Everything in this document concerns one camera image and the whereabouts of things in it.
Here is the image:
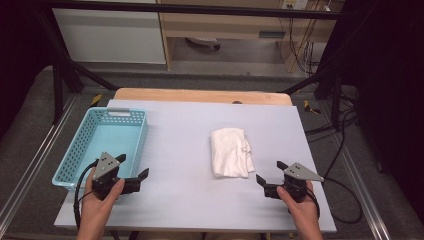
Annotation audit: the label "person's right hand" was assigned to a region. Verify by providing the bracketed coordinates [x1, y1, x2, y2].
[276, 179, 322, 221]

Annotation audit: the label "black metal stand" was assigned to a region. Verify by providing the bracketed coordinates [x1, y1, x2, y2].
[35, 9, 120, 125]
[281, 63, 345, 132]

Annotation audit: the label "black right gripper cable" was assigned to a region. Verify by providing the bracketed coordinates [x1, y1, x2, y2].
[306, 176, 364, 225]

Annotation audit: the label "white cabinet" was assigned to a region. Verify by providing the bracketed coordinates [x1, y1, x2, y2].
[52, 0, 167, 65]

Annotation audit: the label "person's left hand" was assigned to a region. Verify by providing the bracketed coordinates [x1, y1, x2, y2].
[78, 168, 126, 219]

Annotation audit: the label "black horizontal frame bar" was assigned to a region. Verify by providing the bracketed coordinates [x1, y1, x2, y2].
[33, 0, 344, 20]

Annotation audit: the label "pale grey table board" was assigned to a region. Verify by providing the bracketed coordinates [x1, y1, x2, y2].
[54, 99, 338, 234]

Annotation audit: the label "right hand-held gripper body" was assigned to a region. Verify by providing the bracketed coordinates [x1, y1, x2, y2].
[264, 161, 325, 204]

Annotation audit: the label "chair base with caster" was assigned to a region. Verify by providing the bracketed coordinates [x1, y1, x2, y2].
[185, 36, 222, 51]

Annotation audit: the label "hanging cable bundle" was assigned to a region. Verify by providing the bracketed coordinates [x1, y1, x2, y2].
[278, 14, 332, 75]

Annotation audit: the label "light blue plastic basket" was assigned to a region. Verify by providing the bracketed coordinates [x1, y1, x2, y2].
[51, 106, 149, 192]

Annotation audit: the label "light wooden desk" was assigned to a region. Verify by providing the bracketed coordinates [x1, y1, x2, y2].
[156, 0, 346, 72]

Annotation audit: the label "white power strip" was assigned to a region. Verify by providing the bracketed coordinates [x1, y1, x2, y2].
[281, 0, 310, 11]

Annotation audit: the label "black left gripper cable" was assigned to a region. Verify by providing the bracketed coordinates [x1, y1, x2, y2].
[73, 159, 100, 232]

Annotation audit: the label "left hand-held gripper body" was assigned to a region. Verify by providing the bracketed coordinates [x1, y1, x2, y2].
[90, 151, 141, 202]

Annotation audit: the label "black floor cables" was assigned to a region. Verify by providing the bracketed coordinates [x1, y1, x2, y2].
[304, 94, 360, 141]

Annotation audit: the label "white cloth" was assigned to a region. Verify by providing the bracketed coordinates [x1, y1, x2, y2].
[209, 127, 256, 180]

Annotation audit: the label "aluminium floor rail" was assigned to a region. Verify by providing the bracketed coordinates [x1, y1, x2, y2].
[0, 94, 80, 228]
[328, 109, 392, 240]

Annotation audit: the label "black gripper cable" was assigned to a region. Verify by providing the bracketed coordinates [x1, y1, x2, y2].
[306, 176, 364, 225]
[73, 159, 100, 232]

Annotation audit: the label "black curtain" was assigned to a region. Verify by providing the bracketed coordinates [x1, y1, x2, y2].
[0, 0, 56, 138]
[343, 0, 424, 216]

